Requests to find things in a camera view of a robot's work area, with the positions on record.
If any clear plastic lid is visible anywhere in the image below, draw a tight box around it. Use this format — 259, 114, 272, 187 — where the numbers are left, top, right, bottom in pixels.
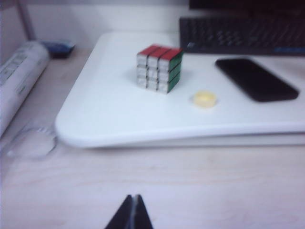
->
6, 126, 58, 161

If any Rubik's cube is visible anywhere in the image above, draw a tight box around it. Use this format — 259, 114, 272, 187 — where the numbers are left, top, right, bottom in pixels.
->
136, 43, 184, 95

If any white desk riser platform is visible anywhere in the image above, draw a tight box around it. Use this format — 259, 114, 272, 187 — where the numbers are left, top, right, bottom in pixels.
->
54, 32, 305, 149

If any small blue box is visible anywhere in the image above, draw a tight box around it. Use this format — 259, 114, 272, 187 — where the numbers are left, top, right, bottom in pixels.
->
40, 40, 77, 59

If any black computer monitor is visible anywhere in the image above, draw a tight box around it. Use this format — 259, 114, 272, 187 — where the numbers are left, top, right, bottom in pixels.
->
188, 0, 305, 12

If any beige eraser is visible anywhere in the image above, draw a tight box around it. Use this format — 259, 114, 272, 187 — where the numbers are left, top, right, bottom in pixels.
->
189, 90, 219, 110

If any white printed paper roll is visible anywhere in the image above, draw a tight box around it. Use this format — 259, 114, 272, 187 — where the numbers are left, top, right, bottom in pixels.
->
0, 40, 51, 139

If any black computer keyboard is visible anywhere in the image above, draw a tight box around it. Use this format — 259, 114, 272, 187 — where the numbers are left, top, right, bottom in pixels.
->
178, 16, 305, 57

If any grey partition frame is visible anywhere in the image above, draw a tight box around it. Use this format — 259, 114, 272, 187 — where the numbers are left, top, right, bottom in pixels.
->
15, 0, 37, 42

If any black flat case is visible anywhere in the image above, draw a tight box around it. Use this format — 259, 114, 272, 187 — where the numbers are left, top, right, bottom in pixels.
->
214, 58, 300, 103

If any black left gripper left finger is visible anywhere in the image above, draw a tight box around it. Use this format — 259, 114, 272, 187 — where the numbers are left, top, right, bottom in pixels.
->
104, 194, 133, 229

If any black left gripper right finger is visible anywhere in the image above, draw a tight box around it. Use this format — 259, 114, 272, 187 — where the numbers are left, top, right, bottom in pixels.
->
132, 194, 155, 229

